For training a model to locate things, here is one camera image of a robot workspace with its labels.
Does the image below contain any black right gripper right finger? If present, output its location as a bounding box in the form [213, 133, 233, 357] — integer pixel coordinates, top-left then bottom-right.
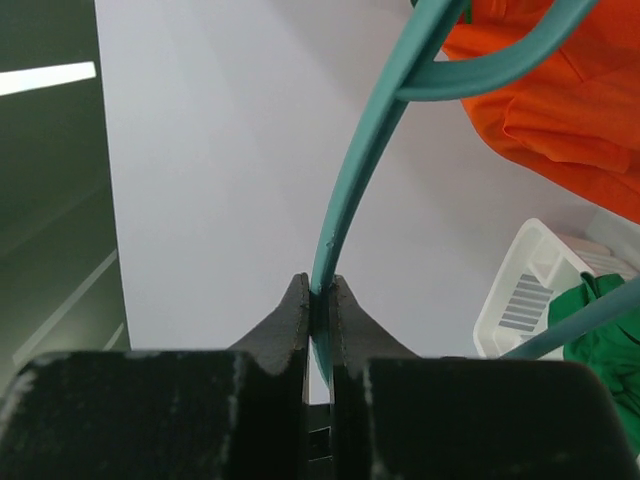
[329, 277, 639, 479]

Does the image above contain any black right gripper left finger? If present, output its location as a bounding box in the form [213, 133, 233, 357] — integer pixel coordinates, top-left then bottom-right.
[1, 273, 310, 479]

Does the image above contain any green t shirt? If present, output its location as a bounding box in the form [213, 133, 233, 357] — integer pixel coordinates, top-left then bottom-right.
[547, 272, 639, 457]

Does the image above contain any teal plastic hanger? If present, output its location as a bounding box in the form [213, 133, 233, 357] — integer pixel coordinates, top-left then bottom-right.
[307, 0, 640, 406]

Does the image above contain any orange t shirt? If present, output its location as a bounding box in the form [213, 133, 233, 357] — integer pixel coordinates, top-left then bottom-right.
[462, 1, 639, 222]

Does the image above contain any white plastic dish basket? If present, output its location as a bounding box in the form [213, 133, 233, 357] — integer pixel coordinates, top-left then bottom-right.
[473, 218, 639, 358]

